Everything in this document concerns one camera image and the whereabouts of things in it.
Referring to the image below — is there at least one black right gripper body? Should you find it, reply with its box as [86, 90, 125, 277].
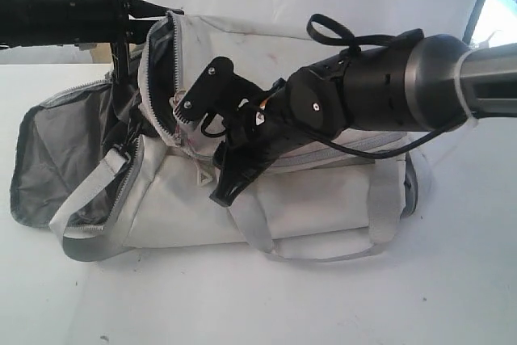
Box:
[213, 106, 299, 183]

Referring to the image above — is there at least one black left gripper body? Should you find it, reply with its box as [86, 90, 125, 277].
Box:
[110, 0, 162, 82]

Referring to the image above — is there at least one white grey duffel bag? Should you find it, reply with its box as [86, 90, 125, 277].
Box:
[11, 13, 432, 262]

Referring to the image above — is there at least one right robot arm black grey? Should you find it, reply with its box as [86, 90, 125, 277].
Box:
[208, 35, 516, 207]

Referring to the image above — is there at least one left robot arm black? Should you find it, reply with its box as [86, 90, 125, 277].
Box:
[1, 0, 169, 82]

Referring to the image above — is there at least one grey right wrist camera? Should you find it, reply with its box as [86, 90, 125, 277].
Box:
[173, 57, 263, 130]

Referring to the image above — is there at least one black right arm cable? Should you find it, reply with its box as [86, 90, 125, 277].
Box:
[200, 13, 457, 160]

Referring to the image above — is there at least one white cable tie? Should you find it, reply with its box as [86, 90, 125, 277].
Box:
[450, 29, 502, 136]

